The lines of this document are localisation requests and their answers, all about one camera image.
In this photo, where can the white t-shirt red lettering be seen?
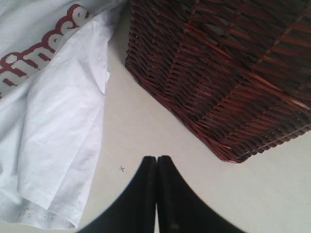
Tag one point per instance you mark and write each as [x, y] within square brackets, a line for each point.
[53, 73]

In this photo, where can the dark red wicker basket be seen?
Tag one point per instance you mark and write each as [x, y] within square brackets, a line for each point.
[236, 73]

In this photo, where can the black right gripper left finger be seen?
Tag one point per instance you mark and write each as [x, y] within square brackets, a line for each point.
[134, 211]

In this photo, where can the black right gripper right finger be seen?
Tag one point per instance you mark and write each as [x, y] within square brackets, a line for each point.
[179, 209]

